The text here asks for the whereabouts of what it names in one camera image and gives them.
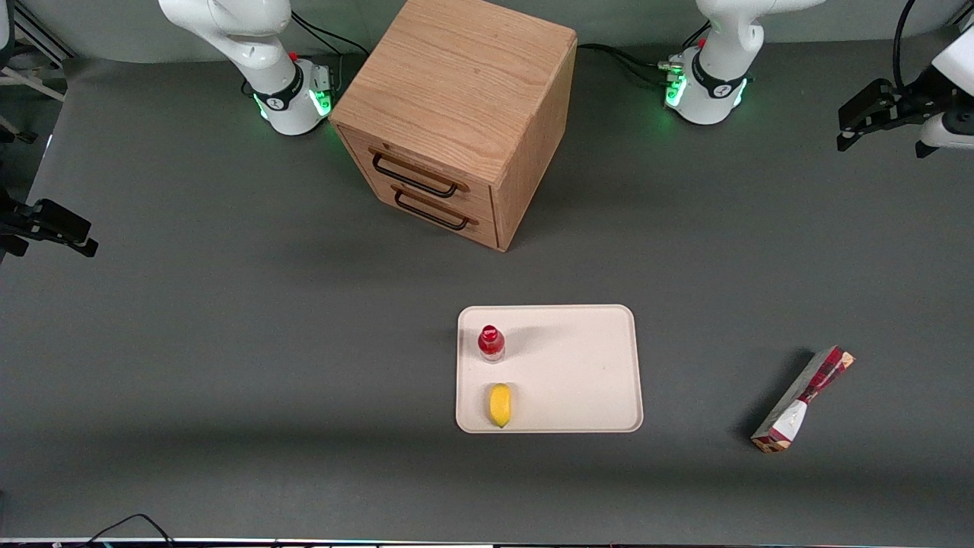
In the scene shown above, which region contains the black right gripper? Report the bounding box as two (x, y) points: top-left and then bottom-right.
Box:
(0, 189), (100, 258)

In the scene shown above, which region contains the black right arm base cable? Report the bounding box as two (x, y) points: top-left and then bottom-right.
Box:
(291, 11), (371, 59)

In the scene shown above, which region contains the black left arm base cable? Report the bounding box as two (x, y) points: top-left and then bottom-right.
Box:
(577, 42), (675, 87)

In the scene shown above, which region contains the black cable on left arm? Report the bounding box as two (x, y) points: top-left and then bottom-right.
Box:
(893, 0), (919, 93)

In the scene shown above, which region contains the black arm base cable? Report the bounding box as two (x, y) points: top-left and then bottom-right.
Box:
(291, 11), (371, 59)
(577, 42), (675, 87)

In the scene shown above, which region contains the short black drawer handle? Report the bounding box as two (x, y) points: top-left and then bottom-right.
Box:
(392, 186), (473, 232)

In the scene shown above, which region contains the red cookie box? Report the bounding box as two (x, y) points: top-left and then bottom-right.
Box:
(750, 346), (856, 454)

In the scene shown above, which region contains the cream rectangular tray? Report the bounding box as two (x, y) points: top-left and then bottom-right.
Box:
(455, 304), (645, 435)

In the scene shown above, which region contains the wooden two-drawer cabinet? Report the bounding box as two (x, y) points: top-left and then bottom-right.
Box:
(329, 0), (578, 253)

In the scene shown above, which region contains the aluminium frame rail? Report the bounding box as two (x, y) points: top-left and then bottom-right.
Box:
(9, 0), (78, 63)

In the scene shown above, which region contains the small red-capped bottle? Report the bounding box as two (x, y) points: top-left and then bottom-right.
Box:
(477, 325), (506, 364)

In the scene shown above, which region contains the thin black table-edge cable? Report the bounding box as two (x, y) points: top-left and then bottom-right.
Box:
(72, 513), (177, 547)

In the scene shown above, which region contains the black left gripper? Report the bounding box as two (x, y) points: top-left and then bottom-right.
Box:
(836, 71), (950, 152)

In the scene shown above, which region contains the long black drawer handle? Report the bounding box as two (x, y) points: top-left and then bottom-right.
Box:
(371, 148), (462, 200)

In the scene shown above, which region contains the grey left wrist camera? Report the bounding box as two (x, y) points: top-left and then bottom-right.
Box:
(915, 111), (974, 159)

